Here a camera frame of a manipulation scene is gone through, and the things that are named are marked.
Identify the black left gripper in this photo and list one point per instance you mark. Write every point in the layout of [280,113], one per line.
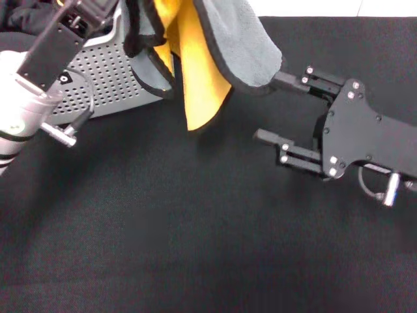
[55,49]

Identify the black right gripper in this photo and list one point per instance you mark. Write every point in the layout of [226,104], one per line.
[358,130]

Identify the grey yellow black-trimmed towel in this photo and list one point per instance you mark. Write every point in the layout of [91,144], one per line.
[60,2]
[241,49]

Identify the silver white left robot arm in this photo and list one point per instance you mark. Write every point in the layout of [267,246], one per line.
[19,104]

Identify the grey perforated storage box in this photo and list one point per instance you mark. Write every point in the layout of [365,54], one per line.
[110,78]

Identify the black cloth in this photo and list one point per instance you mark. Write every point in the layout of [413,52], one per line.
[19,16]

